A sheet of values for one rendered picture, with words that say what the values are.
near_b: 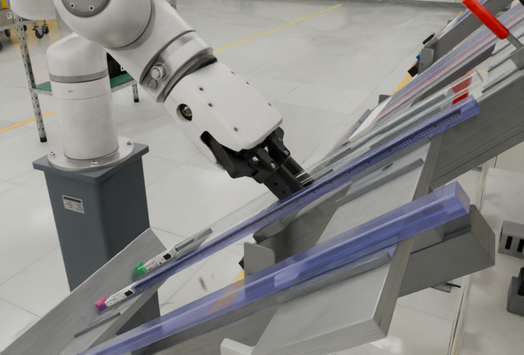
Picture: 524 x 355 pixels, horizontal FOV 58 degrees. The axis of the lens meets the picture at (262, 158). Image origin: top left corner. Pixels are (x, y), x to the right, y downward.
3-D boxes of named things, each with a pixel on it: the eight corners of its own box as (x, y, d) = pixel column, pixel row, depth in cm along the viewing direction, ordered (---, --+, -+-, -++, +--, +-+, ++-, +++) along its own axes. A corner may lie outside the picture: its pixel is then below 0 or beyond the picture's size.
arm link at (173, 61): (162, 40, 45) (184, 62, 45) (210, 25, 52) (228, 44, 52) (125, 97, 50) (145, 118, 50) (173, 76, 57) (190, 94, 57)
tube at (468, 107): (101, 313, 60) (96, 306, 60) (109, 306, 61) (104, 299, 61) (479, 112, 32) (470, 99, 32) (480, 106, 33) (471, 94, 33)
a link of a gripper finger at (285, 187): (252, 156, 47) (299, 204, 47) (265, 144, 49) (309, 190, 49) (234, 175, 49) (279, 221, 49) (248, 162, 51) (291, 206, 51)
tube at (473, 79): (140, 276, 67) (136, 270, 67) (146, 270, 68) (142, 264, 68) (483, 83, 38) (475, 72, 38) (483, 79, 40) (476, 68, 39)
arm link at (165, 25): (185, 20, 46) (204, 39, 55) (90, -76, 46) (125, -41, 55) (125, 82, 47) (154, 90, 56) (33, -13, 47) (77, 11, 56)
